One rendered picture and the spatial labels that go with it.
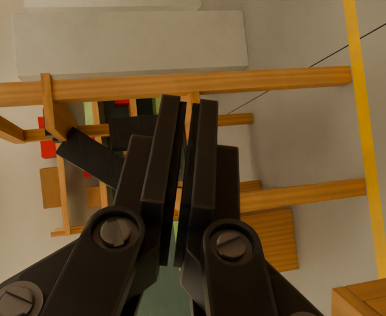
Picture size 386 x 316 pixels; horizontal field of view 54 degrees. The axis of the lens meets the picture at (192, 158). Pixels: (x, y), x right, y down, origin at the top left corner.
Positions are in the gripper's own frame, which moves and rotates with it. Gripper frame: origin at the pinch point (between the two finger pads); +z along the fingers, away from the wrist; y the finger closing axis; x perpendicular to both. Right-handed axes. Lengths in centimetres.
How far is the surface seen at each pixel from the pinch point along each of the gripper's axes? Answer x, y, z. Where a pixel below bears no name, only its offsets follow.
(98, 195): -464, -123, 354
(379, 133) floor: -106, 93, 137
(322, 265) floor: -208, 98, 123
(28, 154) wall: -455, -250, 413
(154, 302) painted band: -629, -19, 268
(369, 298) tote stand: -74, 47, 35
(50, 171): -435, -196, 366
